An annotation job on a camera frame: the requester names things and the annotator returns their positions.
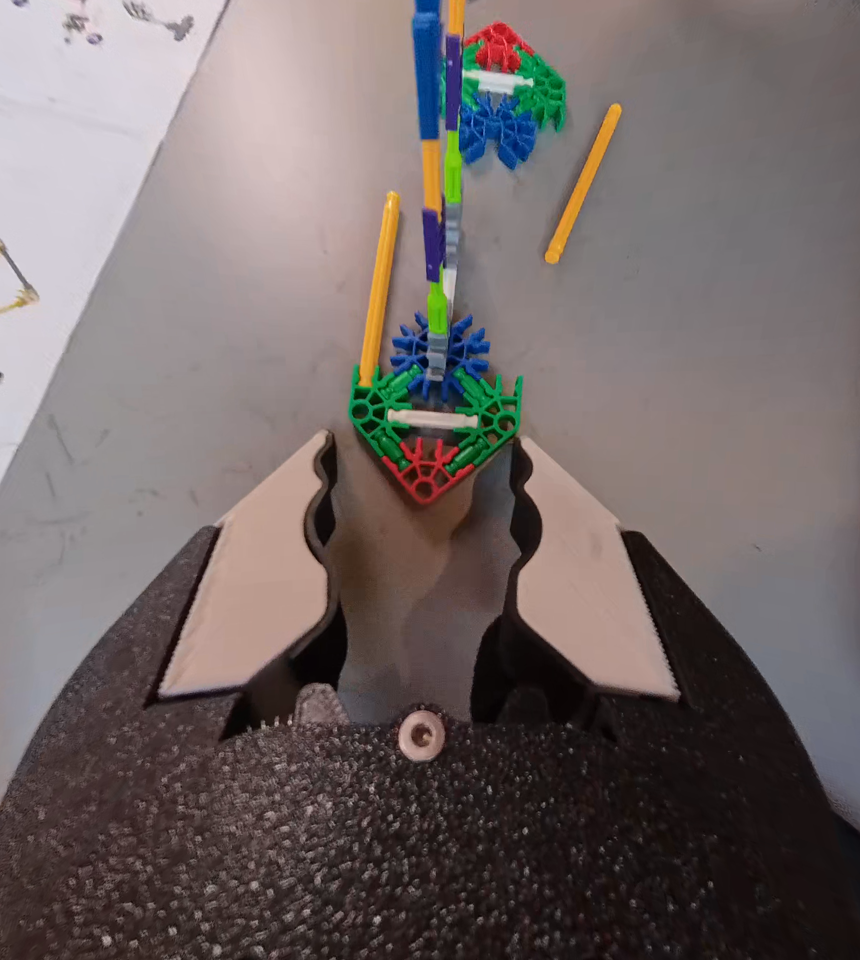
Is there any white instruction sheet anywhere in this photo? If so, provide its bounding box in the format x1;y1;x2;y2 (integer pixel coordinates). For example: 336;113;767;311
0;0;232;584

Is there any red corner connector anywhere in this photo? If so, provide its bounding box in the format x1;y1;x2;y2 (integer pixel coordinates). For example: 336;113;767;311
473;21;537;74

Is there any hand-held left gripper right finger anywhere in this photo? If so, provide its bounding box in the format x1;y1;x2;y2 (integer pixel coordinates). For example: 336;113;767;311
508;436;680;702

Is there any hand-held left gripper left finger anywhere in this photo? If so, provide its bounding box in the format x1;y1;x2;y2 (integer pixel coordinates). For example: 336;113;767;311
157;429;342;700

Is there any short white rod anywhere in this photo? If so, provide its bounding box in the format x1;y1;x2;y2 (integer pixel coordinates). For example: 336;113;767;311
466;69;536;96

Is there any long yellow rod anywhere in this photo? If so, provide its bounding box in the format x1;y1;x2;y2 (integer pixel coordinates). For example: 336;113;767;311
544;102;623;266

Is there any blue snowflake connector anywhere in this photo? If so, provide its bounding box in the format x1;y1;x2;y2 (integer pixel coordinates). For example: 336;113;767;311
458;93;541;171

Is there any green fan-shaped connector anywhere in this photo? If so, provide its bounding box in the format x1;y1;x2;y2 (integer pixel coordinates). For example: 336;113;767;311
516;54;568;135

